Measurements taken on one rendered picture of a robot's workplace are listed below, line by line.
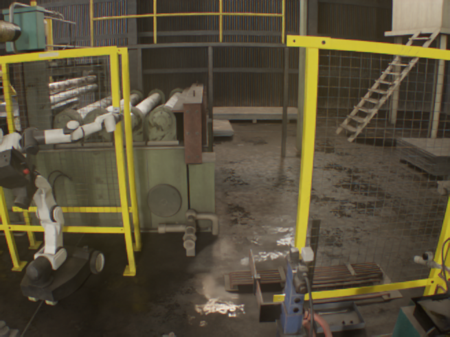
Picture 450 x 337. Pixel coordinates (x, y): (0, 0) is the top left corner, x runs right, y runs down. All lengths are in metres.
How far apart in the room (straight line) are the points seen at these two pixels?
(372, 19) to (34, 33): 12.04
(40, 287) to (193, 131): 1.90
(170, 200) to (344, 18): 10.94
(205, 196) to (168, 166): 0.48
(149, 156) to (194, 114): 0.63
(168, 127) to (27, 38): 1.62
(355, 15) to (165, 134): 10.96
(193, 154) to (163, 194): 0.54
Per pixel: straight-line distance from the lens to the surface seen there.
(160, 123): 3.46
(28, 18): 3.63
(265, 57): 12.59
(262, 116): 9.57
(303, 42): 1.69
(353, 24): 13.56
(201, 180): 3.57
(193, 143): 3.35
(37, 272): 2.80
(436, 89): 9.21
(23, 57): 2.90
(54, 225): 2.93
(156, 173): 3.58
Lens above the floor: 1.75
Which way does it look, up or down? 18 degrees down
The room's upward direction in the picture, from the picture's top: straight up
